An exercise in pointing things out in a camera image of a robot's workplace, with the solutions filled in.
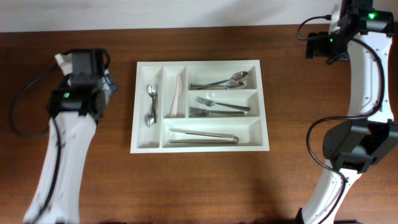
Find white plastic cutlery tray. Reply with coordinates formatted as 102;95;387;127
130;60;270;154

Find black cable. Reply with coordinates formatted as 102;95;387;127
8;48;112;224
296;14;386;224

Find right black cable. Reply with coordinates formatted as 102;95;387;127
296;14;386;224

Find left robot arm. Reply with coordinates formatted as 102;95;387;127
23;49;118;223

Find metal kitchen tongs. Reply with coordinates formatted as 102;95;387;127
169;128;239;144

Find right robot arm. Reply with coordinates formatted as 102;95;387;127
294;0;397;223

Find small dark teaspoon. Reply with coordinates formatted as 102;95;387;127
144;93;158;128

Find steel tablespoon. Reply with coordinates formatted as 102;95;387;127
190;81;245;90
208;71;249;85

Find left black cable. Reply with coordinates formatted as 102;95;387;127
8;48;112;224

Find small shiny teaspoon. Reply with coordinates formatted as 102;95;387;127
147;85;157;123

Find steel fork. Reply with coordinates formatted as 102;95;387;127
196;96;251;112
189;107;245;116

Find white plastic knife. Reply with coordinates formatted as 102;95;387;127
169;75;183;118

